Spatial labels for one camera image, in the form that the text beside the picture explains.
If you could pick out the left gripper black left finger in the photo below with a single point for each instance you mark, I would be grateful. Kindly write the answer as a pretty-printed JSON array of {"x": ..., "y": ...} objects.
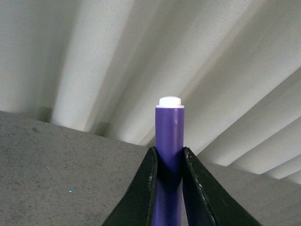
[{"x": 137, "y": 205}]

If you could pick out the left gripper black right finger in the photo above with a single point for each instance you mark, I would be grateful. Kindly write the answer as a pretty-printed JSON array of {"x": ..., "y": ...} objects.
[{"x": 207, "y": 203}]

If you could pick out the purple highlighter pen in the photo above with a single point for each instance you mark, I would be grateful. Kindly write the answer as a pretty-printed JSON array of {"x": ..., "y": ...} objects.
[{"x": 169, "y": 130}]

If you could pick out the white pleated curtain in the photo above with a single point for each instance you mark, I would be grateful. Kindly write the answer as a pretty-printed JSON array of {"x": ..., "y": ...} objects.
[{"x": 101, "y": 66}]

